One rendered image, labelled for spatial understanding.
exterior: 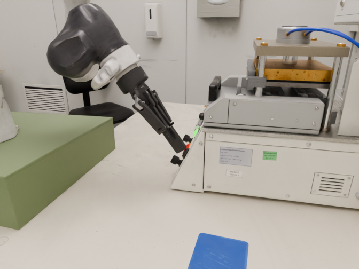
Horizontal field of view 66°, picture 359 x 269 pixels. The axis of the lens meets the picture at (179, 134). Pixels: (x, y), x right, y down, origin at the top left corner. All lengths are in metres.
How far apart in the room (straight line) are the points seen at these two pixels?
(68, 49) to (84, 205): 0.36
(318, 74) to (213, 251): 0.43
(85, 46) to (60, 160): 0.28
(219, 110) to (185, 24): 1.76
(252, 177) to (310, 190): 0.13
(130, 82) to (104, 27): 0.14
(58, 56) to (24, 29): 2.43
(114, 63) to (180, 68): 1.74
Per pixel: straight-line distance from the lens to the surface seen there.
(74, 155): 0.80
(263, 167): 0.68
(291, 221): 0.68
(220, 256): 0.57
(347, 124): 0.69
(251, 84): 0.65
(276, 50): 0.64
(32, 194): 0.70
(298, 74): 0.69
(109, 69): 0.67
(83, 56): 0.68
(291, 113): 0.64
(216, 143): 0.65
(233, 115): 0.64
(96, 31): 0.69
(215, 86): 0.71
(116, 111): 2.31
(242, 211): 0.68
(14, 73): 3.31
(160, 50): 2.43
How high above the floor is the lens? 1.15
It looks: 22 degrees down
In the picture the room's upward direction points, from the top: straight up
